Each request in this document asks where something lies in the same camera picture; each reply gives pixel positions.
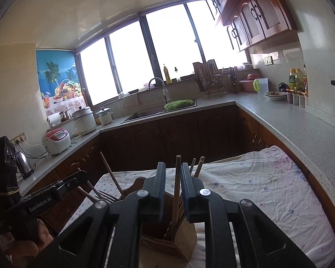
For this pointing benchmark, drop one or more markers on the yellow oil bottle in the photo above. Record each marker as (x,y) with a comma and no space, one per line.
(299,80)
(292,79)

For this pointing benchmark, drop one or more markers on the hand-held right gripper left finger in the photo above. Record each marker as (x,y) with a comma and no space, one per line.
(162,189)

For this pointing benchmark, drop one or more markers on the white dish cloth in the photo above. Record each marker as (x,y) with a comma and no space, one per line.
(130,100)

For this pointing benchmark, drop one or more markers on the paper towel roll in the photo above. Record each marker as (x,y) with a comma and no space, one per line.
(54,120)

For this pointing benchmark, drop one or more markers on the red and white rice cooker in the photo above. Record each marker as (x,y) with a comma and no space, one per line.
(55,142)

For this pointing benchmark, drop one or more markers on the white printed tablecloth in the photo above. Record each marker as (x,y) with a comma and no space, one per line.
(268,178)

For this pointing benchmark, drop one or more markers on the steel electric kettle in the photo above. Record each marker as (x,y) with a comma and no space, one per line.
(25,164)

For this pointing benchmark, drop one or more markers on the dish drying rack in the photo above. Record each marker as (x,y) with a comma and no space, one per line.
(209,79)

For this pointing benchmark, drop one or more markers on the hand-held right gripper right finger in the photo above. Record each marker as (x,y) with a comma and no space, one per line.
(187,192)

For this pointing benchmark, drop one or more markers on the pink plastic basin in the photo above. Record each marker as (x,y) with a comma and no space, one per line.
(249,85)

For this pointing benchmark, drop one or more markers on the small white electric pot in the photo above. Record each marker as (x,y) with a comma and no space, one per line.
(106,116)

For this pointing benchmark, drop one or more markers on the dark purple eggplant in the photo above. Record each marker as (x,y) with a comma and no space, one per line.
(283,86)

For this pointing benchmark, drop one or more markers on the wall power sockets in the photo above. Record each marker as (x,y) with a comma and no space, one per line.
(18,138)

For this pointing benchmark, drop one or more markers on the green plastic basket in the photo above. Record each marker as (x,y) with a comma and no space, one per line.
(178,105)

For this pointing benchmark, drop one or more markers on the steel kitchen sink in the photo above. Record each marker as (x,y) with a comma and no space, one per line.
(145,115)

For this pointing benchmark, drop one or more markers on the light wooden chopstick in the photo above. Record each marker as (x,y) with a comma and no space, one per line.
(111,176)

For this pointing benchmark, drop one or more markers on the metal fork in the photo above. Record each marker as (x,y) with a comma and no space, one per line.
(107,196)

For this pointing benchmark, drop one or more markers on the grey speckled countertop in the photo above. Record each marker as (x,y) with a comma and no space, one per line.
(282,122)

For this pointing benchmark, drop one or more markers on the fruit print window blind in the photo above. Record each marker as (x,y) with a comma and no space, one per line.
(60,83)

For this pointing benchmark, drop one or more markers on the green and white pitcher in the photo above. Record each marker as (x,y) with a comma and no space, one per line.
(261,86)

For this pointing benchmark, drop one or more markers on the tan wooden chopstick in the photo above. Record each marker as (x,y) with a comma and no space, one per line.
(176,178)

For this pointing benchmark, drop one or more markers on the spice jar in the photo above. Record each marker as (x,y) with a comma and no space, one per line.
(302,101)
(289,97)
(295,99)

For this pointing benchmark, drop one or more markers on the wall outlet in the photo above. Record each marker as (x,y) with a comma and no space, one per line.
(268,60)

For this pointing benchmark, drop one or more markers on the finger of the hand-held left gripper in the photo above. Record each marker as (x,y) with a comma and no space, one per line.
(72,181)

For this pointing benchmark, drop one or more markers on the group of mixed chopsticks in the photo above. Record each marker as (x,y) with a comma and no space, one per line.
(200,165)

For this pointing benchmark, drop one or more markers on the curved metal faucet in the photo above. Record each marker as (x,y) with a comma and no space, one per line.
(159,85)

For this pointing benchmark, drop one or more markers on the brown wooden wall cabinets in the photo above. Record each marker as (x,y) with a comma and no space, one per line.
(254,14)

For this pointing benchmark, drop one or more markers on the kitchen window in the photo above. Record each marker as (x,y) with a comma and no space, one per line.
(170,47)

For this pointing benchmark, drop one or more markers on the wooden utensil holder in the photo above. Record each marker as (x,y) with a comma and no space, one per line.
(184,237)

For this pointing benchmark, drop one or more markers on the small dark capped bottle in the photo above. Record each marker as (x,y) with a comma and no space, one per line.
(177,75)

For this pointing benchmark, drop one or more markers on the metal cup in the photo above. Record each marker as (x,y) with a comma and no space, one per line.
(64,115)

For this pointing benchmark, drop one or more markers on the white slow cooker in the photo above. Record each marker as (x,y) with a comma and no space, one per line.
(84,121)

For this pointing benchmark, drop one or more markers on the yellow dish soap bottle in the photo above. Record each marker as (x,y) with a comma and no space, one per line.
(167,75)

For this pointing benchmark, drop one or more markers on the dark sauce bottle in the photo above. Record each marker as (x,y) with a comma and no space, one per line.
(305,79)

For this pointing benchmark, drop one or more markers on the knife block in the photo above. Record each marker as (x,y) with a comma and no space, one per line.
(234,82)

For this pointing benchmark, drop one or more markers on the small white shelf bowl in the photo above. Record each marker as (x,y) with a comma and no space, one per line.
(247,66)

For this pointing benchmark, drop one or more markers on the person's left hand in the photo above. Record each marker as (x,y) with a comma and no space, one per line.
(22,254)

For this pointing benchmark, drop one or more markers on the dark wooden base cabinets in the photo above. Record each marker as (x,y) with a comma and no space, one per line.
(184,134)

